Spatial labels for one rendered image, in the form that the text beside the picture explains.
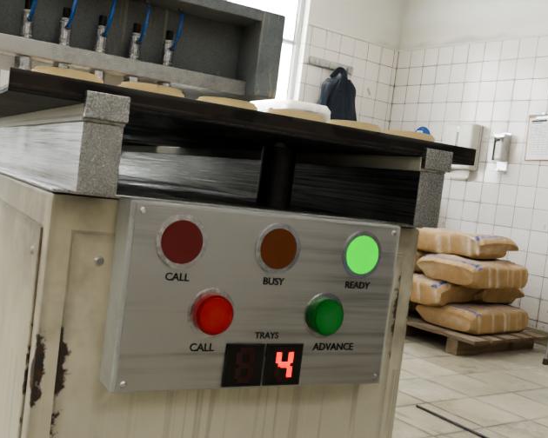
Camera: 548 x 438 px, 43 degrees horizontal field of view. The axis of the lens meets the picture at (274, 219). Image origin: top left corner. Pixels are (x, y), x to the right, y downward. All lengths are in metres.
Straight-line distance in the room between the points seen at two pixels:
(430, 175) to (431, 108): 5.21
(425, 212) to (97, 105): 0.30
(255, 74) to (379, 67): 4.74
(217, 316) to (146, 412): 0.10
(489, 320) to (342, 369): 3.79
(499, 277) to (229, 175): 3.57
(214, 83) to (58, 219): 0.86
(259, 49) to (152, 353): 0.91
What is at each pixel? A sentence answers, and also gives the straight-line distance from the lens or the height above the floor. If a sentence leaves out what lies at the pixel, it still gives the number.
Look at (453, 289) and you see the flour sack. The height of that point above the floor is 0.35.
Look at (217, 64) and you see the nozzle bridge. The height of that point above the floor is 1.08.
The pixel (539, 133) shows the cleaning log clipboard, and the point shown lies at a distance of 5.17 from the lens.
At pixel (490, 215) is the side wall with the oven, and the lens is 5.33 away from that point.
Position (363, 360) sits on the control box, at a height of 0.72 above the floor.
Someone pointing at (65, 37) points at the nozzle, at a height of 1.06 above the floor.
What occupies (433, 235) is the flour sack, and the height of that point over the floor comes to 0.65.
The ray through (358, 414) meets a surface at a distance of 0.67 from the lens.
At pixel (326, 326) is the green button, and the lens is 0.57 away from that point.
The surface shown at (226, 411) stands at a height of 0.67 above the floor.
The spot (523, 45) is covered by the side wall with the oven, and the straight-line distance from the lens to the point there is 5.42.
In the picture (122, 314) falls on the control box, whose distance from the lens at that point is 0.51.
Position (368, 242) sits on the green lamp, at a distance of 0.59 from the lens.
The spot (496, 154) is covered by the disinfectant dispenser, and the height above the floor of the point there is 1.25.
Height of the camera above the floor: 0.86
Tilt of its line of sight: 3 degrees down
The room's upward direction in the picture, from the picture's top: 7 degrees clockwise
